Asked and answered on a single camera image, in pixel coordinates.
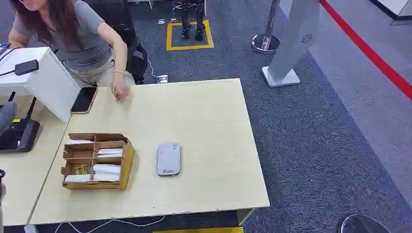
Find white cabinet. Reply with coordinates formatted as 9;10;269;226
369;0;412;26

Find person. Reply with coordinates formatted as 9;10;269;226
8;0;136;103

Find wooden card box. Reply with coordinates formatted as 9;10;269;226
61;132;136;191

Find black office chair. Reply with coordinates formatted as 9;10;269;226
84;0;149;85

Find black router with antennas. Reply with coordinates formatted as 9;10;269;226
0;91;41;153

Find black smartphone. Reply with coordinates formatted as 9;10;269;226
70;86;99;115

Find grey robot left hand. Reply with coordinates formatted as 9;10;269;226
0;101;17;133

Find yellow floor tape strip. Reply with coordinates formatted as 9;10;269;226
152;226;244;233

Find white floor cable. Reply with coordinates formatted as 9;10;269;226
146;59;160;79

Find white box housing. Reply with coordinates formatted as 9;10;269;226
0;47;82;123

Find chrome round base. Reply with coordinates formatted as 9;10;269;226
337;214;392;233

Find pale desk leg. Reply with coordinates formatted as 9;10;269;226
236;208;256;226

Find grey card reader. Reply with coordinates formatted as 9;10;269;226
156;143;182;177

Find black power adapter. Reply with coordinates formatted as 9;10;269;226
14;59;39;77

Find white cable under desk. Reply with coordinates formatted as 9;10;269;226
54;215;167;233

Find black robot legs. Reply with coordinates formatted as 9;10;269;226
173;0;207;42

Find chrome stanchion post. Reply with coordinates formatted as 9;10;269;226
250;0;282;55

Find grey kiosk stand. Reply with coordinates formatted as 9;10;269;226
261;0;323;88

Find yellow floor tape square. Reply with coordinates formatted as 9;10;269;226
166;19;215;52

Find person's left hand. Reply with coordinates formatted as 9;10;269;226
111;74;131;103

